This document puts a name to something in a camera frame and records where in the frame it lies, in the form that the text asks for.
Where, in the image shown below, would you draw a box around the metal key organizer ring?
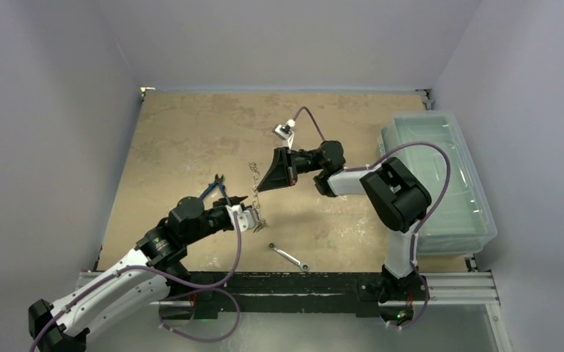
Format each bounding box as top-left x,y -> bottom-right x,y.
247,162 -> 269,234

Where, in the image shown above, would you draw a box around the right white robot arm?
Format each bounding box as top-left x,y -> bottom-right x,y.
256,141 -> 432,298

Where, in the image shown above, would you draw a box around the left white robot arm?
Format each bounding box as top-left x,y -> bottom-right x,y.
28,197 -> 260,351

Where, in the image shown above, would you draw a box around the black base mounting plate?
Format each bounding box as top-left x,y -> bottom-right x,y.
142,271 -> 431,320

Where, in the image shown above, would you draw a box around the silver ratchet wrench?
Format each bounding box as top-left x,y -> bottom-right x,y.
268,243 -> 310,272

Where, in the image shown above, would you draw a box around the clear plastic storage bin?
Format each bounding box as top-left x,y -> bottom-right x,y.
378,111 -> 497,255

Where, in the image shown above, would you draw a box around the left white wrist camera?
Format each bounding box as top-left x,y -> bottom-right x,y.
227,205 -> 261,232

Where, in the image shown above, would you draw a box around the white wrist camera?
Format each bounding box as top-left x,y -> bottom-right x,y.
273,119 -> 296,149
227,205 -> 261,232

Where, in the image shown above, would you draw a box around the blue handled pliers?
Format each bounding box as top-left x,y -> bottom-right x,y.
199,174 -> 231,207

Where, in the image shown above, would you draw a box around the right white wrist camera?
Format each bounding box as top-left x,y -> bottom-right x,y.
273,119 -> 296,149

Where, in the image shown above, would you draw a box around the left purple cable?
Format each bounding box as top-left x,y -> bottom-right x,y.
29,213 -> 243,352

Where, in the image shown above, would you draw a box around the purple cable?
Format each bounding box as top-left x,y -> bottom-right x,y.
29,213 -> 243,352
291,106 -> 453,330

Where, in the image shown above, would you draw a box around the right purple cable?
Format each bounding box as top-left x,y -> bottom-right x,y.
291,106 -> 453,330

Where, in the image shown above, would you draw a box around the aluminium frame rail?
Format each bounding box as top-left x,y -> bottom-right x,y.
87,272 -> 499,346

